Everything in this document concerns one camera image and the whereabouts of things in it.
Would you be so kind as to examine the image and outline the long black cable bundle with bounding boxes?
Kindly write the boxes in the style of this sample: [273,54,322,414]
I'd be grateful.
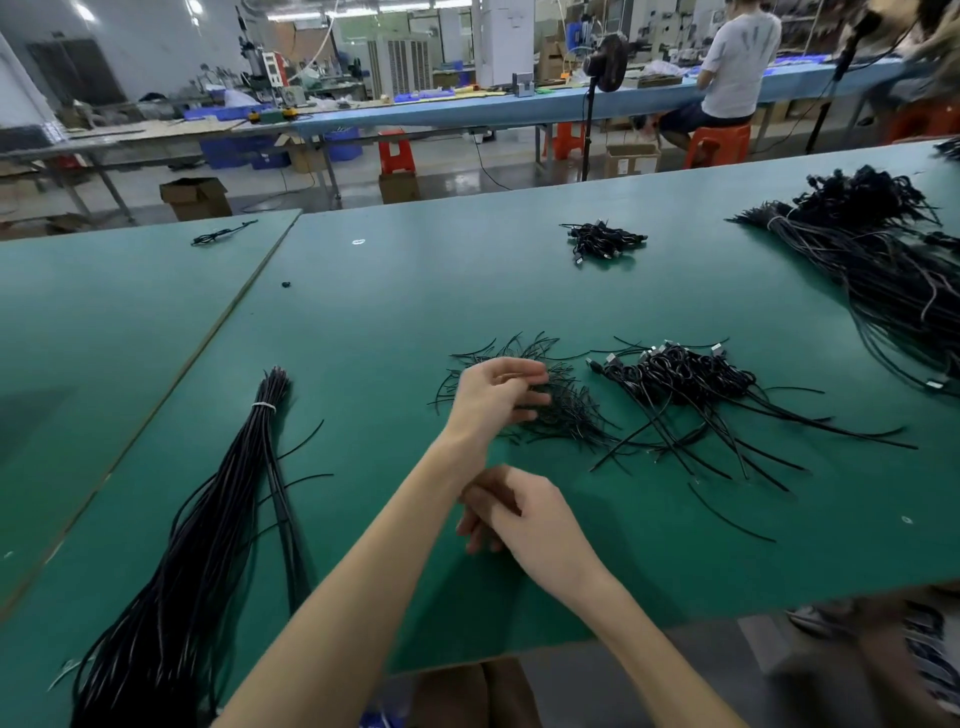
[52,369,335,728]

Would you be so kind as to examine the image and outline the small cable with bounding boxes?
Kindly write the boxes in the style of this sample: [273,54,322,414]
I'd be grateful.
[190,220,260,248]

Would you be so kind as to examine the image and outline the red plastic stool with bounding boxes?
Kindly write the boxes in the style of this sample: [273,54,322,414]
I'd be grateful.
[376,132,417,177]

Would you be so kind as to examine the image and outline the person's right hand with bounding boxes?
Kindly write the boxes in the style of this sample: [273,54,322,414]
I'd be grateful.
[457,465,609,609]

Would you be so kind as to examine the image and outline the black tripod stand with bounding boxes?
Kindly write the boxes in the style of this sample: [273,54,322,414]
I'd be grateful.
[805,7,887,155]

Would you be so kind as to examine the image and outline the person's left hand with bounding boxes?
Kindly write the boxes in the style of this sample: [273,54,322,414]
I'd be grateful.
[439,357,554,452]

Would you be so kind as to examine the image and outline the black fan on stand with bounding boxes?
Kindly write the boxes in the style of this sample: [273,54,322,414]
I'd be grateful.
[579,33,632,182]

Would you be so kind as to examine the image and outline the small pile of knotted cables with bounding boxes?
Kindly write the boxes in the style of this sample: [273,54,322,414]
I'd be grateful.
[562,220,650,267]

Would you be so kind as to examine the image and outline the pile of black wire ties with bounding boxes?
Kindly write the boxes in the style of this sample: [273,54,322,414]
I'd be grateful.
[432,331,617,452]

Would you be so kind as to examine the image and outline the person's brown shorts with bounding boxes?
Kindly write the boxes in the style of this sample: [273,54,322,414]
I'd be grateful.
[412,657,542,728]

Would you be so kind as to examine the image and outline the person's right forearm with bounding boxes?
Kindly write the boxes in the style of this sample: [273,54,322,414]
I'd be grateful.
[567,573,747,728]

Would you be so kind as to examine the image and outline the small cardboard box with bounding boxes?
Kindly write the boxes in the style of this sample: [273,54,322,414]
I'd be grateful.
[379,171,422,204]

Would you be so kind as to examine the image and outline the large heap of black cables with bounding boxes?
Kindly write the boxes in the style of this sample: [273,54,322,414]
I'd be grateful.
[730,165,960,395]

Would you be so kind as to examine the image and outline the long blue workbench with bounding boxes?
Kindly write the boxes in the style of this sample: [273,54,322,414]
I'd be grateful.
[225,57,917,137]

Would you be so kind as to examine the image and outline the person's left forearm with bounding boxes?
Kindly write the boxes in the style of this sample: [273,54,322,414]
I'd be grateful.
[217,432,485,728]

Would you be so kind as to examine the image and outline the orange plastic stool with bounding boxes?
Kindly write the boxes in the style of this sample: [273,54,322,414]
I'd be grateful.
[885,102,960,144]
[550,123,587,162]
[685,124,753,170]

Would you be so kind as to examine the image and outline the open cardboard box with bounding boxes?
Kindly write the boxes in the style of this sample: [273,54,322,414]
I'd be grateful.
[159,177,234,222]

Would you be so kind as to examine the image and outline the loose black wire tie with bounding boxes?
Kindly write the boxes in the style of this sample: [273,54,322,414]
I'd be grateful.
[687,483,779,545]

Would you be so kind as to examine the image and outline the person's right leg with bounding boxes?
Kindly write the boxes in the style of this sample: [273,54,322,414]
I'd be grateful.
[817,592,960,728]

